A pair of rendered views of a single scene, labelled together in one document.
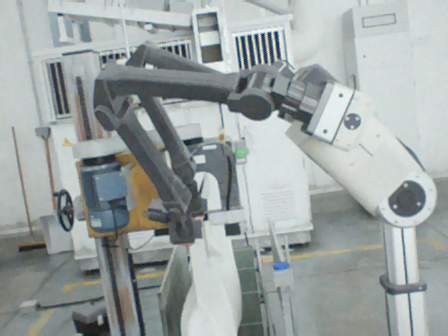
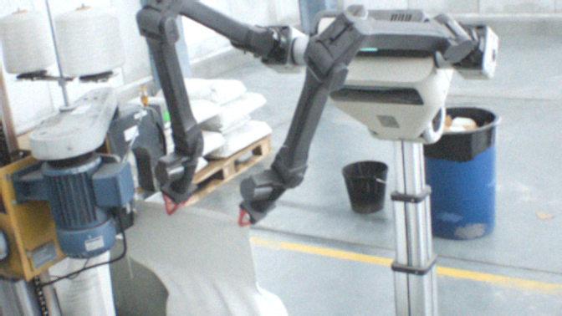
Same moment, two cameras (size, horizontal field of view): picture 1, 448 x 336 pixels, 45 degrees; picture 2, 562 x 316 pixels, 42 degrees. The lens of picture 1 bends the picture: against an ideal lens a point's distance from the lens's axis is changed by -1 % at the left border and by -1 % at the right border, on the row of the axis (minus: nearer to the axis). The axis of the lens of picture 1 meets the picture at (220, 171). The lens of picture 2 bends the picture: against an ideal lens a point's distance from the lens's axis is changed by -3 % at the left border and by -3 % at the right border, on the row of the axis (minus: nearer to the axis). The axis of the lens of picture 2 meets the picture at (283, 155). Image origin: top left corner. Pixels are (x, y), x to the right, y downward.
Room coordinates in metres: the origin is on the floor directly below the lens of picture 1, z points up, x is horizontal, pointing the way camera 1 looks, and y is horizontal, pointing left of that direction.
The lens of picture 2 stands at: (0.59, 1.66, 1.87)
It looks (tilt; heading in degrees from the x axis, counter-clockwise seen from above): 19 degrees down; 302
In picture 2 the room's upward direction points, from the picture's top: 7 degrees counter-clockwise
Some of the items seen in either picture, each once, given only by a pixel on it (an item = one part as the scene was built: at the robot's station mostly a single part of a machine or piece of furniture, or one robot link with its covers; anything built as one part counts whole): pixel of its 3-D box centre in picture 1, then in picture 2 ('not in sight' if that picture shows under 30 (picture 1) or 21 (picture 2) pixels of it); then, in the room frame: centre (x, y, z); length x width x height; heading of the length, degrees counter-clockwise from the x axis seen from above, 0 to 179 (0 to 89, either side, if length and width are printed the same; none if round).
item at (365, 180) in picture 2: not in sight; (366, 187); (2.48, -2.30, 0.13); 0.30 x 0.30 x 0.26
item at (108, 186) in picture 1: (110, 188); (114, 189); (1.88, 0.39, 1.25); 0.10 x 0.08 x 0.12; 113
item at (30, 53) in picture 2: not in sight; (25, 40); (2.24, 0.28, 1.61); 0.15 x 0.14 x 0.17; 178
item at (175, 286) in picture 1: (178, 291); not in sight; (2.70, 0.30, 0.54); 1.05 x 0.02 x 0.41; 178
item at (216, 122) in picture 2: not in sight; (222, 109); (3.87, -2.82, 0.44); 0.68 x 0.44 x 0.15; 88
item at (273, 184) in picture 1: (183, 144); not in sight; (5.38, 0.33, 1.05); 2.28 x 1.16 x 2.09; 88
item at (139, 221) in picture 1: (126, 189); (31, 200); (2.22, 0.40, 1.18); 0.34 x 0.25 x 0.31; 88
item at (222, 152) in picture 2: not in sight; (228, 138); (3.86, -2.83, 0.20); 0.67 x 0.43 x 0.15; 88
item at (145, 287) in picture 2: (281, 279); (105, 277); (2.68, -0.23, 0.54); 1.05 x 0.02 x 0.41; 178
